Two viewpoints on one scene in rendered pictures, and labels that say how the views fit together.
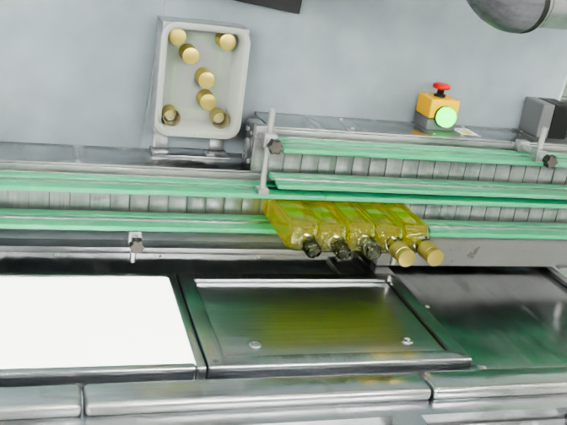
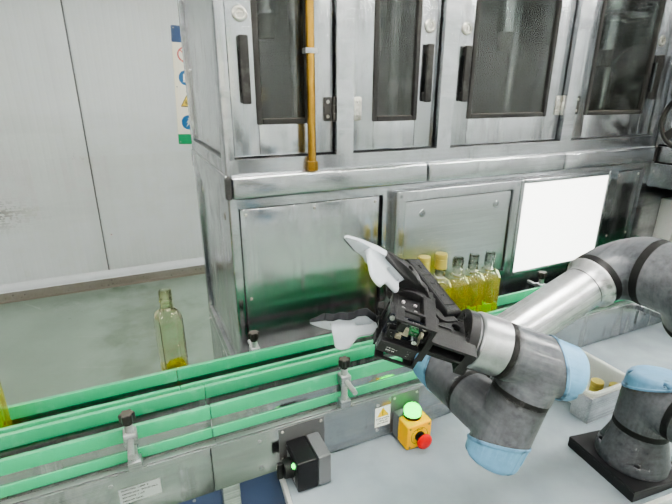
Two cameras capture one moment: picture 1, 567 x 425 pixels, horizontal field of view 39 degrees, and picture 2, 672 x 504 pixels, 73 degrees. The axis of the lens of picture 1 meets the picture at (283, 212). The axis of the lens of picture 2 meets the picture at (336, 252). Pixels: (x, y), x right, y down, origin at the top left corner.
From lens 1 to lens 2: 1.67 m
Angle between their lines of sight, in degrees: 62
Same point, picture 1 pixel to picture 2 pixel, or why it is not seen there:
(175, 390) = (535, 163)
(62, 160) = (592, 317)
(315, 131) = not seen: hidden behind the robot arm
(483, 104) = (365, 460)
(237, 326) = (497, 222)
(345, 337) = (452, 215)
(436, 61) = (435, 467)
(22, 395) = (582, 160)
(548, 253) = not seen: hidden behind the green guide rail
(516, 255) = not seen: hidden behind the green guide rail
